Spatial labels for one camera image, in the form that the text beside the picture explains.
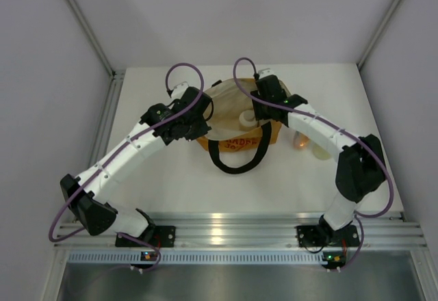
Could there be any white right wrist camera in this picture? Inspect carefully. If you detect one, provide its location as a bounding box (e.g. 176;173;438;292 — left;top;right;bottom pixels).
257;68;275;79

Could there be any cream cylindrical bottle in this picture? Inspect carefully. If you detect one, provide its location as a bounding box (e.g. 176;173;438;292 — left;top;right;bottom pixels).
239;109;259;131

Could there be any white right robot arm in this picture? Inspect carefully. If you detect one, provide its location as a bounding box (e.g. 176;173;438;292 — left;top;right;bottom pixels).
251;69;386;244

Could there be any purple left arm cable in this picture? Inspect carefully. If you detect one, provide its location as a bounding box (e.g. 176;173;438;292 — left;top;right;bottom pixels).
49;62;206;274

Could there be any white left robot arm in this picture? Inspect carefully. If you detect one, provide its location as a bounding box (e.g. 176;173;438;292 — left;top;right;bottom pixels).
60;87;214;246

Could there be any orange bottle pink cap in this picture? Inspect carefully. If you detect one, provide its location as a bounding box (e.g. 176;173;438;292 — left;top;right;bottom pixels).
292;131;310;150

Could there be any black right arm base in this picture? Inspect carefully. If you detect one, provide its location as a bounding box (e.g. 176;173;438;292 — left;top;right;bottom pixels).
296;224;359;248

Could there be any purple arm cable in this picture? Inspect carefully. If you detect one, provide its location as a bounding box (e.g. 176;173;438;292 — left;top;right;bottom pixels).
49;62;206;274
233;57;394;273

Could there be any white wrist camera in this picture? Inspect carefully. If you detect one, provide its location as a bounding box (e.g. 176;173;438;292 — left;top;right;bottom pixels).
170;81;189;99
257;68;275;79

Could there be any perforated cable duct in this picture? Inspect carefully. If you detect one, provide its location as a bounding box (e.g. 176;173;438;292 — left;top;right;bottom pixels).
68;250;343;265

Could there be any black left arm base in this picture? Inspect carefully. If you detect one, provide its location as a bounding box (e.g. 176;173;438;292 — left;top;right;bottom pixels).
115;225;177;248

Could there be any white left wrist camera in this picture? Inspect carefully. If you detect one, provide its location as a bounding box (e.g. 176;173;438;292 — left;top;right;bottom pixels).
170;81;189;99

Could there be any aluminium frame rail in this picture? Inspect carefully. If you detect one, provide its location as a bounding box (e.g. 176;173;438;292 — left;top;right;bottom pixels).
53;211;428;251

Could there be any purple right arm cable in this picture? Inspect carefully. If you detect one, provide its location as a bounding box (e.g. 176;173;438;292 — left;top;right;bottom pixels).
233;57;394;273

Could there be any green pump bottle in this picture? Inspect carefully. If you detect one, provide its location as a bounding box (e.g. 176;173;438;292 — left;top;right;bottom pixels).
312;144;332;161

